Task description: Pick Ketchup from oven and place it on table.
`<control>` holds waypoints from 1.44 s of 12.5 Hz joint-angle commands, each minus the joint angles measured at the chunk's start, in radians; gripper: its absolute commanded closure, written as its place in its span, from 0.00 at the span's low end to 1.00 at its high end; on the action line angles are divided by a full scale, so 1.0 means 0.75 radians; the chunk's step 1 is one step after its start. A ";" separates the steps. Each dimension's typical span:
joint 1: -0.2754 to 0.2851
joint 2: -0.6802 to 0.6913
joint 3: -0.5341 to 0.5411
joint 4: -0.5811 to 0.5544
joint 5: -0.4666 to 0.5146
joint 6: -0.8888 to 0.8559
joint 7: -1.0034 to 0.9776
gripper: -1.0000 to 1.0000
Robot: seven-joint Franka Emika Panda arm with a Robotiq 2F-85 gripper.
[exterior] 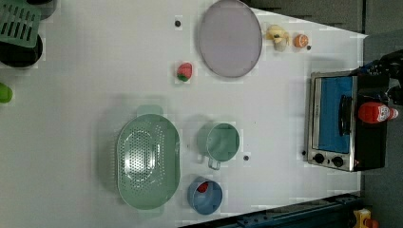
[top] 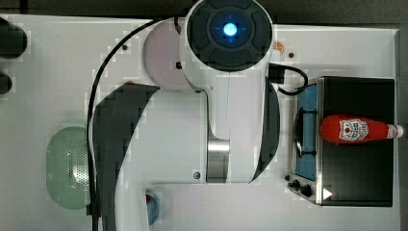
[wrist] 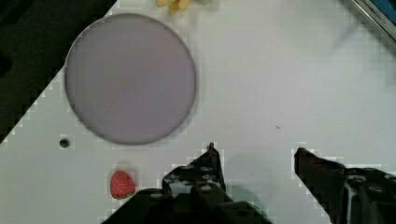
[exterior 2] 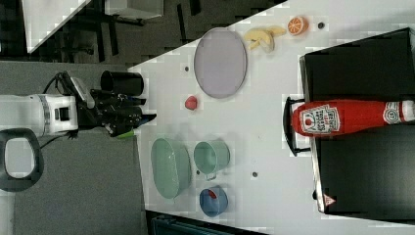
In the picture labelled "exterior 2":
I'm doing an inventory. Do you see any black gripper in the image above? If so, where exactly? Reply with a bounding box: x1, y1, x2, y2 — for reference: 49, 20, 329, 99
76, 89, 157, 137

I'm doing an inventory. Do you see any red ketchup bottle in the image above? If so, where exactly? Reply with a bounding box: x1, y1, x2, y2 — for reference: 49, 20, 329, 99
291, 100, 414, 137

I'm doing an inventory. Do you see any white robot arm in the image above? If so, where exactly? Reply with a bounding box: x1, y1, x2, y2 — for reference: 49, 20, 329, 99
1, 89, 156, 192

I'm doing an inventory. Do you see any black toaster oven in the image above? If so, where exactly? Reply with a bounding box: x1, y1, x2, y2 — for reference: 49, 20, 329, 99
283, 27, 414, 224

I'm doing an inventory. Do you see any black cylindrical cup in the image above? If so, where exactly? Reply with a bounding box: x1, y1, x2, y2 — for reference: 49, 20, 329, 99
101, 70, 144, 96

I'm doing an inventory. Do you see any green toy object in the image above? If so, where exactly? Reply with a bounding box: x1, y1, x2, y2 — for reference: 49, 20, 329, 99
116, 130, 135, 139

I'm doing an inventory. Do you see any red strawberry toy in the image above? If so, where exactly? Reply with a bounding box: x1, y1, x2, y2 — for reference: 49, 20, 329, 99
185, 96, 198, 111

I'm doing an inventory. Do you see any green colander bowl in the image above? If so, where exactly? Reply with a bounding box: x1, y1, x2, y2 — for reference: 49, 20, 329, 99
151, 138, 192, 200

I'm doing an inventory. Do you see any green metal cup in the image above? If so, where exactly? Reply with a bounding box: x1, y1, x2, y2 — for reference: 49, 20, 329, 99
194, 140, 230, 181

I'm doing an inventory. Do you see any grey round plate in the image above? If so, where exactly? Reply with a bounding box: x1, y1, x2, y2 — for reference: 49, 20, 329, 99
194, 27, 248, 99

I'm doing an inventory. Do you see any small red item in bowl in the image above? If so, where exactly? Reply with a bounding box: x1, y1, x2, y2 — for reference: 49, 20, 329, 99
208, 190, 217, 199

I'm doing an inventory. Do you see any white side table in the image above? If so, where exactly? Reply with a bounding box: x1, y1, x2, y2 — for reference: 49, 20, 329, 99
21, 0, 91, 54

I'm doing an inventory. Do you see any peeled banana toy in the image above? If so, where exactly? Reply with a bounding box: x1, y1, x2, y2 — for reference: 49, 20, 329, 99
244, 26, 286, 53

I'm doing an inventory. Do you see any orange half toy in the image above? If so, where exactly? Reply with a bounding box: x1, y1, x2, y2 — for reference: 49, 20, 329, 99
288, 17, 308, 36

